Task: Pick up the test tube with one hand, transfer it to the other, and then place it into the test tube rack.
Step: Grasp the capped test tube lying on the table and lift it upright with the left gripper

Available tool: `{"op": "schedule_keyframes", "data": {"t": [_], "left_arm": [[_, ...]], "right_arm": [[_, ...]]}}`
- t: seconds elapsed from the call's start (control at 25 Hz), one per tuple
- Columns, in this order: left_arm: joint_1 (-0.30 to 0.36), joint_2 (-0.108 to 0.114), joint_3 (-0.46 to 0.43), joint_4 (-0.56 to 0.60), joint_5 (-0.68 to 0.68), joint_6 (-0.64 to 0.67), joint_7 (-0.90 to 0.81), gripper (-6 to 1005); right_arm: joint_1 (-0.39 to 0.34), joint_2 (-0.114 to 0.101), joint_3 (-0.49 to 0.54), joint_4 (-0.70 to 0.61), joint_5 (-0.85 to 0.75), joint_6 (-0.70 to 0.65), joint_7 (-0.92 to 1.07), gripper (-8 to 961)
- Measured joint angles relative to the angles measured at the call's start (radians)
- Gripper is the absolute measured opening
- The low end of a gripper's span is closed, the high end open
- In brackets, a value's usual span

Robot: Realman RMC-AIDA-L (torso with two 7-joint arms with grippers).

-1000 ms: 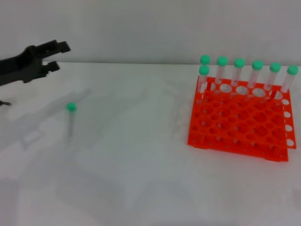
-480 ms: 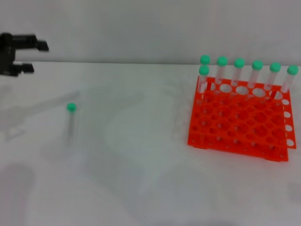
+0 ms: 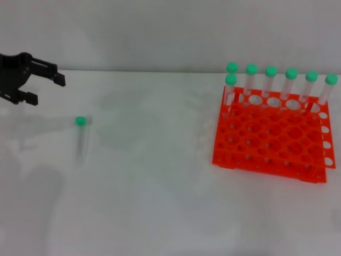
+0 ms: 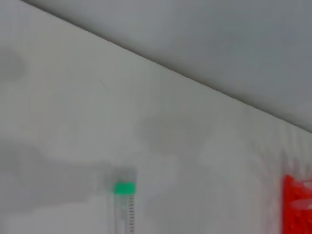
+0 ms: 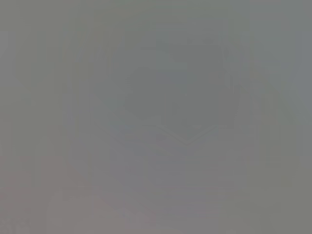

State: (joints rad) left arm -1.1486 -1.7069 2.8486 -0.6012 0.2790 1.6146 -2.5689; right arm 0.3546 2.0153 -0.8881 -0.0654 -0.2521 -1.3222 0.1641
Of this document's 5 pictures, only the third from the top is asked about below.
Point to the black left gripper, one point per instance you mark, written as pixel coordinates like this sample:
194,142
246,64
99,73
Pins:
12,72

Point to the orange plastic test tube rack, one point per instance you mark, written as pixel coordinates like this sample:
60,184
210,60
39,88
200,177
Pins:
279,133

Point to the green-capped clear test tube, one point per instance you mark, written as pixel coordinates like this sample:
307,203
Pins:
80,120
251,69
231,79
271,71
291,73
311,76
331,79
232,66

